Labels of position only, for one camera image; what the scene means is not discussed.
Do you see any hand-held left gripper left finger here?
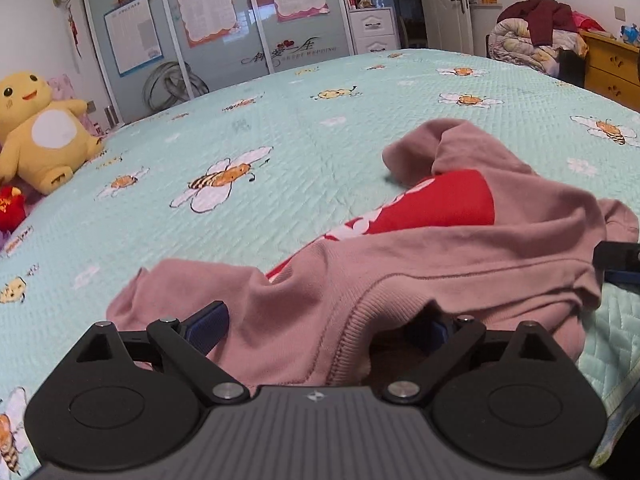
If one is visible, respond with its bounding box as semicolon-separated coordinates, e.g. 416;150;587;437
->
75;301;251;406

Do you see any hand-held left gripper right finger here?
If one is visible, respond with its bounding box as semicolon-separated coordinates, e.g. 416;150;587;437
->
382;315;557;406

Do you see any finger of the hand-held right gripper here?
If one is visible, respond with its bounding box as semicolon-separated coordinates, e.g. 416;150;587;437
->
592;241;640;283

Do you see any pink sweatshirt with red print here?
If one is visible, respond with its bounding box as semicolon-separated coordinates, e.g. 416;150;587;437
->
106;119;640;388

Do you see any pile of bedding and clothes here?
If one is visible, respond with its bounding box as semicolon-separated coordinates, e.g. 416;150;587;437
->
487;0;608;78

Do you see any yellow wooden dresser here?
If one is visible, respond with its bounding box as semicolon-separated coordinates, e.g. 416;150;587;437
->
580;30;640;111

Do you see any mint bee-print quilted bedspread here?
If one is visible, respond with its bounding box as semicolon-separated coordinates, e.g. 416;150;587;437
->
0;49;640;480

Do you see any red plush toy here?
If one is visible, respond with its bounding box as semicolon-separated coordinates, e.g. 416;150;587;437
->
0;186;27;233

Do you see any yellow plush toy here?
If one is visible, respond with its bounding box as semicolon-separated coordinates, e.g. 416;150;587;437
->
0;72;106;196

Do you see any wardrobe with sliding glass doors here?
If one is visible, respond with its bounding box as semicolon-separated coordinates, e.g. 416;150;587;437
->
75;0;351;126

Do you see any blue bordered paper poster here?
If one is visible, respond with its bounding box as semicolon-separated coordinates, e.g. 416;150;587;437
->
103;0;165;78

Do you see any white door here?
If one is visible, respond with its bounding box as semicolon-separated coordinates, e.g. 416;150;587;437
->
415;0;473;56

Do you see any white drawer cabinet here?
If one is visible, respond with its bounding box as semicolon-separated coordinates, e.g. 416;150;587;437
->
348;7;401;55

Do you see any red hanging ornament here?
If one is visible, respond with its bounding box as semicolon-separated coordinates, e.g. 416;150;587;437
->
67;7;82;58

